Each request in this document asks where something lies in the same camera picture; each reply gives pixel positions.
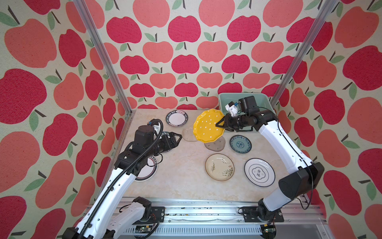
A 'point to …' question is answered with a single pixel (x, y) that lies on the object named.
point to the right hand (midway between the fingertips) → (218, 126)
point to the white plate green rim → (148, 172)
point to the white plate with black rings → (259, 172)
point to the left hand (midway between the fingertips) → (178, 139)
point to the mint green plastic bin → (263, 99)
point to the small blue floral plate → (240, 144)
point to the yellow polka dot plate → (205, 129)
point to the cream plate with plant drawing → (220, 167)
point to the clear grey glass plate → (216, 146)
